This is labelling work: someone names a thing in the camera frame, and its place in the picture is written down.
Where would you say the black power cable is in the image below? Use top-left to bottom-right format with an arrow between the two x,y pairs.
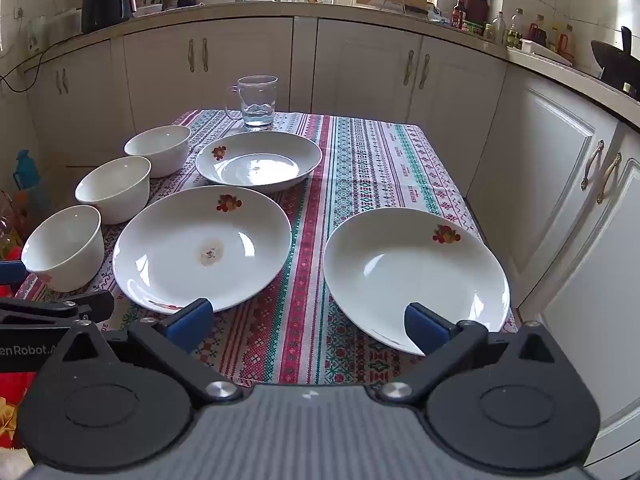
0,42 -> 58,95

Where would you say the black kitchen appliance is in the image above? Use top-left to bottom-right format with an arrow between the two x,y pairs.
80,0 -> 137,35

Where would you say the blue plastic bottle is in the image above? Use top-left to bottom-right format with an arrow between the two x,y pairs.
12,149 -> 43,193

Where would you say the green yellow bottle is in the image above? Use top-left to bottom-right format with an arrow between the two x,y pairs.
507,8 -> 525,50

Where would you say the white ceramic bowl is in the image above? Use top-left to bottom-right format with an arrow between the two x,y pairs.
124,125 -> 192,178
75,156 -> 152,225
21,205 -> 106,293

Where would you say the clear plastic bottle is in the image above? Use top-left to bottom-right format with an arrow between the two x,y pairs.
0,190 -> 26,261

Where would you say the white plastic tray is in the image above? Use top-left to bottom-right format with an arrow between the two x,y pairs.
520,38 -> 573,67

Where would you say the clear glass mug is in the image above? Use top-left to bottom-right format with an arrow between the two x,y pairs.
225,75 -> 279,132

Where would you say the patterned red green tablecloth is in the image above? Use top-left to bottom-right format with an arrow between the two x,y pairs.
15,109 -> 518,388

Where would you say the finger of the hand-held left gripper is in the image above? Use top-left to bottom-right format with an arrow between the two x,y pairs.
0,290 -> 116,329
0,259 -> 27,287

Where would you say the white fruit print plate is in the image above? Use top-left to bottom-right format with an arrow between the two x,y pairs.
322,208 -> 511,357
195,131 -> 323,193

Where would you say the red floral cloth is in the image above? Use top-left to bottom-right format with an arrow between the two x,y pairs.
0,372 -> 38,466

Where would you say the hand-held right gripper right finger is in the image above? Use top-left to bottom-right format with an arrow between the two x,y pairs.
376,302 -> 576,404

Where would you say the black wok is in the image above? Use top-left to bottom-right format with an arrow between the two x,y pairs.
590,25 -> 640,101

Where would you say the dark knife block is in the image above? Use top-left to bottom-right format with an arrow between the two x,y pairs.
462,0 -> 493,23

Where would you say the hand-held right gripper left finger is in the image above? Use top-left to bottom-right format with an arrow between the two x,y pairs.
42,298 -> 244,407

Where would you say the white plate with stained centre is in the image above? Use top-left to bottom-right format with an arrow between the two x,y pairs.
112,185 -> 293,316

